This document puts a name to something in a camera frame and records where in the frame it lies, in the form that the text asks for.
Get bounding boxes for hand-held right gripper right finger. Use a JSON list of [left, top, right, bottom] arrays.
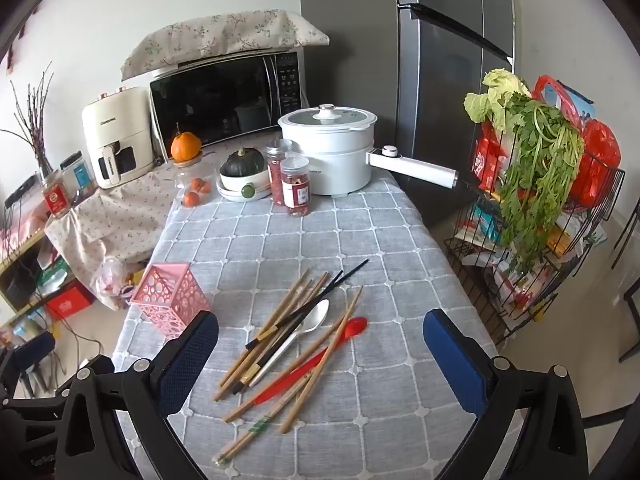
[[422, 308, 592, 480]]

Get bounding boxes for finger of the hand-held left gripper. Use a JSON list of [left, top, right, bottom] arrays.
[[0, 331, 57, 401], [60, 354, 117, 378]]

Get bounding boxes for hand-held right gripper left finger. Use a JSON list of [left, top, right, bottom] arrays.
[[47, 310, 221, 480]]

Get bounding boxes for pink perforated utensil basket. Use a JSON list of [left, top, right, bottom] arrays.
[[130, 261, 212, 338]]

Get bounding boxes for red plastic spoon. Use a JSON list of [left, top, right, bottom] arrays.
[[252, 316, 368, 406]]

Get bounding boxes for group of wooden chopsticks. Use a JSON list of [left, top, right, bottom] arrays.
[[214, 267, 364, 465]]

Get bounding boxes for silver metal spoon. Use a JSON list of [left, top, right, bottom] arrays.
[[248, 299, 331, 387]]

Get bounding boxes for black chopstick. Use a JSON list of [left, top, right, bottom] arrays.
[[244, 259, 370, 350], [231, 270, 345, 395]]

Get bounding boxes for red cardboard box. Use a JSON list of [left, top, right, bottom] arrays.
[[45, 280, 96, 318]]

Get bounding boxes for pink white plastic bag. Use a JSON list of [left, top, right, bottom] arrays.
[[90, 255, 136, 311]]

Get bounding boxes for green white box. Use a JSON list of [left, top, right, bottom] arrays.
[[37, 257, 76, 296]]

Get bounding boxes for wooden shelf unit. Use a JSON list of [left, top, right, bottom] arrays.
[[0, 227, 66, 313]]

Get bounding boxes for cherry print tablecloth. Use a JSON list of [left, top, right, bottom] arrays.
[[44, 157, 226, 311]]

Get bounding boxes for white bowl with saucer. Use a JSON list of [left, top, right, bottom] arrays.
[[216, 180, 273, 204]]

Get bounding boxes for glass jar wooden lid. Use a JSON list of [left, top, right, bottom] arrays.
[[172, 157, 217, 208]]

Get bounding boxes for clear jar black lid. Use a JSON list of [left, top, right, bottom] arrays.
[[60, 151, 96, 201]]

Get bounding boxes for clear jar dried red peppers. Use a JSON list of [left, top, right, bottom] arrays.
[[280, 156, 311, 218]]

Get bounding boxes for dark green squash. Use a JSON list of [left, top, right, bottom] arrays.
[[220, 147, 265, 178]]

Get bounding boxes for clear jar red berries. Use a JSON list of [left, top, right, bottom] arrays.
[[265, 140, 293, 206]]

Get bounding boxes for leafy green herbs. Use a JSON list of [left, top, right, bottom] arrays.
[[492, 95, 586, 276]]

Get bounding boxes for red snack packet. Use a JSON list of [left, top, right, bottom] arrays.
[[472, 122, 511, 188]]

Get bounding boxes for large orange with stem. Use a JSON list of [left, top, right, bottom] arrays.
[[170, 123, 202, 163]]

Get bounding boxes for bare decorative branches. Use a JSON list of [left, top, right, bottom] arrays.
[[0, 62, 55, 176]]

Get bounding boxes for cream air fryer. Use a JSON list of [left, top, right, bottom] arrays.
[[81, 86, 157, 190]]

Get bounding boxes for white electric cooking pot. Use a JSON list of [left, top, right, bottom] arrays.
[[277, 104, 460, 196]]

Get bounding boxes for red plastic bag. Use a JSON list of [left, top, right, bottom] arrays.
[[570, 119, 623, 206]]

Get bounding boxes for black microwave oven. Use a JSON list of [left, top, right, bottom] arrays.
[[149, 50, 307, 163]]

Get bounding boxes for glass pot lid white knob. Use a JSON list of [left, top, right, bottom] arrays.
[[277, 104, 377, 131]]

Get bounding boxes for napa cabbage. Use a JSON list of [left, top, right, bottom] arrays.
[[464, 69, 532, 123]]

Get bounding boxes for grey refrigerator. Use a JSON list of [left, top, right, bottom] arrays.
[[298, 0, 517, 231]]

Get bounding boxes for red white shopping bag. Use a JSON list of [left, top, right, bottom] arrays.
[[531, 75, 596, 131]]

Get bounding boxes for floral cloth cover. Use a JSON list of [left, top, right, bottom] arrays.
[[120, 9, 330, 82]]

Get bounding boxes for black floor cable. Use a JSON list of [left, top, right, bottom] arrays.
[[30, 310, 103, 376]]

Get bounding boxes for black wire rack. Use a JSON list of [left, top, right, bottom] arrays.
[[444, 110, 627, 346]]

